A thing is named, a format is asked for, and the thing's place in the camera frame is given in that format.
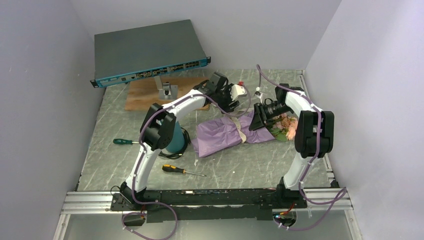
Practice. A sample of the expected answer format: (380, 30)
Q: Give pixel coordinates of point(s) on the grey metal stand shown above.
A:
(166, 91)

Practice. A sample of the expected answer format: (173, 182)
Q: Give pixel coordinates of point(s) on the teal vase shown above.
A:
(177, 142)

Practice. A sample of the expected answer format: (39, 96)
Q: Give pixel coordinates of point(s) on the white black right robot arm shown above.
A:
(314, 134)

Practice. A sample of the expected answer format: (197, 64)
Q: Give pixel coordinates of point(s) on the orange black screwdriver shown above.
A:
(173, 169)

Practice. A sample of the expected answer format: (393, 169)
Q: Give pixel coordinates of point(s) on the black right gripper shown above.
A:
(260, 118)

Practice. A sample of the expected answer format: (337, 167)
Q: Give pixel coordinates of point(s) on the beige ribbon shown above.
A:
(242, 122)

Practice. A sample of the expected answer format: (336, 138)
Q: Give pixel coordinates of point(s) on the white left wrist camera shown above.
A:
(238, 90)

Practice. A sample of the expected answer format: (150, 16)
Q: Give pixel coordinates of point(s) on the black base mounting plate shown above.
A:
(210, 204)

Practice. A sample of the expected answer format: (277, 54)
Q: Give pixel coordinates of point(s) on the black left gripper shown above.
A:
(226, 107)

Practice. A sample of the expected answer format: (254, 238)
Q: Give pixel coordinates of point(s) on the green handled screwdriver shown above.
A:
(121, 141)

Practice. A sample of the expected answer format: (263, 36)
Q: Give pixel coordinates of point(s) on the grey teal network switch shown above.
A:
(144, 52)

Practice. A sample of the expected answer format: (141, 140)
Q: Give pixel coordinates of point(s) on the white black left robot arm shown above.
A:
(157, 130)

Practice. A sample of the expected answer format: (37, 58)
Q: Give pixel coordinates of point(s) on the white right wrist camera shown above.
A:
(258, 92)

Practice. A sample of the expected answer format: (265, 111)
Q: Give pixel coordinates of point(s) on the aluminium frame rail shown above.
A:
(100, 202)

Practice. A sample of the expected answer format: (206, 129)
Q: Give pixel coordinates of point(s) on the purple flower bouquet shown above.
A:
(218, 134)

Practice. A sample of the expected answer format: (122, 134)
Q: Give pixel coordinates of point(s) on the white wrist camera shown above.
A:
(258, 92)
(238, 90)

